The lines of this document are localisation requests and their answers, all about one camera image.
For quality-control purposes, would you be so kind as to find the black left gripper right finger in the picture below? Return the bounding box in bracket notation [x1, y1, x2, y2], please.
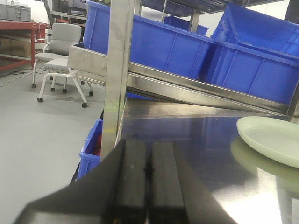
[149, 142, 236, 224]

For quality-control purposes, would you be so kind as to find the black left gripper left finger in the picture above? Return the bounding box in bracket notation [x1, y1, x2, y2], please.
[14, 139, 146, 224]

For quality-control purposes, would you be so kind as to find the pale green plate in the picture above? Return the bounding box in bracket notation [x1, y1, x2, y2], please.
[236, 116, 299, 168]

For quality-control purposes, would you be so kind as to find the stainless steel shelf rack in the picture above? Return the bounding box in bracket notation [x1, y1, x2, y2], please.
[68, 0, 299, 161]

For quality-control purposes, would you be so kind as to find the blue bin on floor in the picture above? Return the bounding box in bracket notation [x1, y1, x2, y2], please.
[77, 119, 103, 179]

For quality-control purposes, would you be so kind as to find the blue plastic bin left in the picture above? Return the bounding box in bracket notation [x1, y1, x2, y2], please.
[83, 1, 214, 79]

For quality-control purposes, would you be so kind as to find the blue plastic bin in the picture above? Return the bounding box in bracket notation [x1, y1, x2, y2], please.
[199, 3, 299, 105]
[83, 1, 214, 79]

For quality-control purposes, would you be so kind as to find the blue plastic bin right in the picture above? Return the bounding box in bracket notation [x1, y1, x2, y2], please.
[199, 3, 299, 105]

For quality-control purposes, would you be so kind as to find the grey office chair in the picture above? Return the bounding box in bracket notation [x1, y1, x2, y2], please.
[31, 23, 82, 88]

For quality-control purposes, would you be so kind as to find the blue bin behind rack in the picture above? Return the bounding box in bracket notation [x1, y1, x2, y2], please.
[164, 15, 209, 36]

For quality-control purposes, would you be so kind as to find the red metal workbench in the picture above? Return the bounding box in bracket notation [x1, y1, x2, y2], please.
[0, 20, 50, 71]

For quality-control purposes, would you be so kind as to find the grey crate on workbench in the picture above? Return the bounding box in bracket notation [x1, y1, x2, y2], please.
[0, 4, 31, 22]

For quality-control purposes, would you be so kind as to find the white frame stool chair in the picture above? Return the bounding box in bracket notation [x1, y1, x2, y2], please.
[37, 59, 93, 108]

